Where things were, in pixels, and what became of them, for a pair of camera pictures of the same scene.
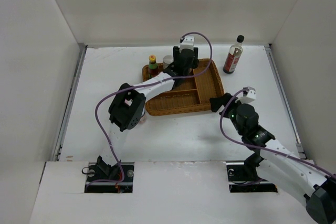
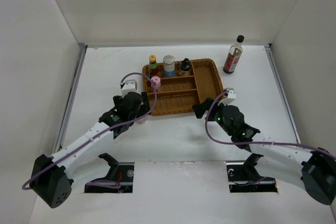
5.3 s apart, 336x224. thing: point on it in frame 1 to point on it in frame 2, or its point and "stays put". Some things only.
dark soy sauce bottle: [234, 55] stays put
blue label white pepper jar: [167, 60] stays put
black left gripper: [193, 63] to [118, 100]
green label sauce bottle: [153, 66] stays put
